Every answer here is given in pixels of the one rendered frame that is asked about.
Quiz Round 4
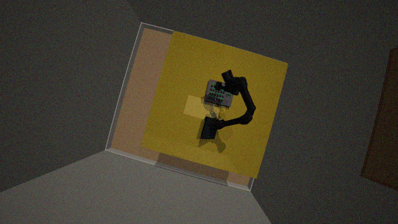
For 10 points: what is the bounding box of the grey switch panel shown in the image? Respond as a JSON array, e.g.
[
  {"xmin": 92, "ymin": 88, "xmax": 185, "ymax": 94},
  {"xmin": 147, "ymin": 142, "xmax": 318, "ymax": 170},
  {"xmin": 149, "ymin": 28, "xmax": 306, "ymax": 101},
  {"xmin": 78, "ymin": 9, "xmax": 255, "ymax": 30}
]
[{"xmin": 205, "ymin": 79, "xmax": 234, "ymax": 107}]

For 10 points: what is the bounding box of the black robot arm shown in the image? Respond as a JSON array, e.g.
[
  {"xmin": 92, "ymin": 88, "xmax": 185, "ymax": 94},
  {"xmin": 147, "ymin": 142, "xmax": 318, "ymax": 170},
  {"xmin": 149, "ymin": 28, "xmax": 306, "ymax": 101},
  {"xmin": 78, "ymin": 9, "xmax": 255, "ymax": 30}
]
[{"xmin": 209, "ymin": 70, "xmax": 256, "ymax": 131}]

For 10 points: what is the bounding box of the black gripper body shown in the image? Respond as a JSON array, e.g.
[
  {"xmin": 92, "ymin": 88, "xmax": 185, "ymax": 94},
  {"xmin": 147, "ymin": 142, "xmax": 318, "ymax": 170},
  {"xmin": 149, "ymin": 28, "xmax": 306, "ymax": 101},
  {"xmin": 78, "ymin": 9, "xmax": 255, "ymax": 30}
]
[{"xmin": 215, "ymin": 81, "xmax": 239, "ymax": 95}]

